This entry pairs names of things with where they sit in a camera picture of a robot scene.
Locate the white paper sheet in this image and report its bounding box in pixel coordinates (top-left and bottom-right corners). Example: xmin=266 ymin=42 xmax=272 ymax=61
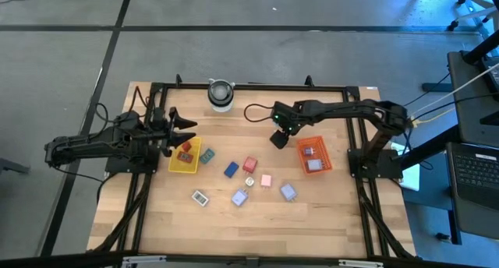
xmin=391 ymin=142 xmax=421 ymax=192

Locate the white cylindrical device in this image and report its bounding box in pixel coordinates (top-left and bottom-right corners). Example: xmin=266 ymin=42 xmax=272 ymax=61
xmin=207 ymin=77 xmax=236 ymax=114

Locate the office chair base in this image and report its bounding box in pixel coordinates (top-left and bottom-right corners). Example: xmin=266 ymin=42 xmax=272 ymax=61
xmin=446 ymin=0 xmax=499 ymax=32

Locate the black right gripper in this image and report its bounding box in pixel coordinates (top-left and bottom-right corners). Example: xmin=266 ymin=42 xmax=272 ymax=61
xmin=269 ymin=100 xmax=309 ymax=150

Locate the white cable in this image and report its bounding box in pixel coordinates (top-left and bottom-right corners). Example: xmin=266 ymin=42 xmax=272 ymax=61
xmin=409 ymin=61 xmax=499 ymax=117

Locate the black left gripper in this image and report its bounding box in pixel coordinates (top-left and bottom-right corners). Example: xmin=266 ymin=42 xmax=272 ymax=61
xmin=150 ymin=106 xmax=199 ymax=158

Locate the black laptop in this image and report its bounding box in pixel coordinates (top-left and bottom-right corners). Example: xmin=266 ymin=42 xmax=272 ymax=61
xmin=445 ymin=142 xmax=499 ymax=213

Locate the black aluminium table frame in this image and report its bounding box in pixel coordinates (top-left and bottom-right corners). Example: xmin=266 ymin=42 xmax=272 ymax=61
xmin=91 ymin=73 xmax=416 ymax=261

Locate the yellow plastic basket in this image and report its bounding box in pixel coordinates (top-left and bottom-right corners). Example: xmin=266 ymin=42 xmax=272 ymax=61
xmin=168 ymin=135 xmax=203 ymax=175

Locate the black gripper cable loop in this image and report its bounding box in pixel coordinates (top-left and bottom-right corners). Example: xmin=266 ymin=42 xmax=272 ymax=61
xmin=243 ymin=103 xmax=276 ymax=124

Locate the black rig crossbar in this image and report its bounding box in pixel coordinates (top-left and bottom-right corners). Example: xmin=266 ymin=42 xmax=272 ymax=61
xmin=0 ymin=250 xmax=499 ymax=268

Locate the teal digital clock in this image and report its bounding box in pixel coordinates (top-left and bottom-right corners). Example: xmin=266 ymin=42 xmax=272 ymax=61
xmin=199 ymin=148 xmax=216 ymax=165

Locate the silver metal bracket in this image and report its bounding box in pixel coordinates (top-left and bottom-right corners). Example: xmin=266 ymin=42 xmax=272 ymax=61
xmin=338 ymin=259 xmax=385 ymax=268
xmin=122 ymin=255 xmax=167 ymax=266

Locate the black rig strut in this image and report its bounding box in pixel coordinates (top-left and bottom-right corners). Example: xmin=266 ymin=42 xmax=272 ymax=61
xmin=461 ymin=30 xmax=499 ymax=65
xmin=391 ymin=124 xmax=463 ymax=170

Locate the red wall charger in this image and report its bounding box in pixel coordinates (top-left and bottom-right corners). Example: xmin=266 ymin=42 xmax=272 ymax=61
xmin=242 ymin=156 xmax=259 ymax=175

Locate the dark grey desk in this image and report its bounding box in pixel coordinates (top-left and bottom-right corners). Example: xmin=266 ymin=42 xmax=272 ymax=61
xmin=446 ymin=49 xmax=499 ymax=242

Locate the blue rectangular device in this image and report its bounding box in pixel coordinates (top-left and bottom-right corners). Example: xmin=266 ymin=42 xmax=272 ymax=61
xmin=223 ymin=161 xmax=240 ymax=179

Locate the grey furniture foot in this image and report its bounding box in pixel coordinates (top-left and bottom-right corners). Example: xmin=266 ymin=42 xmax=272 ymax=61
xmin=0 ymin=157 xmax=30 ymax=175

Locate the white digital clock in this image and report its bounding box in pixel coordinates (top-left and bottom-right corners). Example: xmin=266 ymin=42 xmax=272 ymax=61
xmin=191 ymin=189 xmax=210 ymax=207

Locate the orange plastic basket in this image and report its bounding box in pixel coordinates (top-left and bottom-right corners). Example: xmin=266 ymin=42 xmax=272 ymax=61
xmin=296 ymin=136 xmax=334 ymax=176

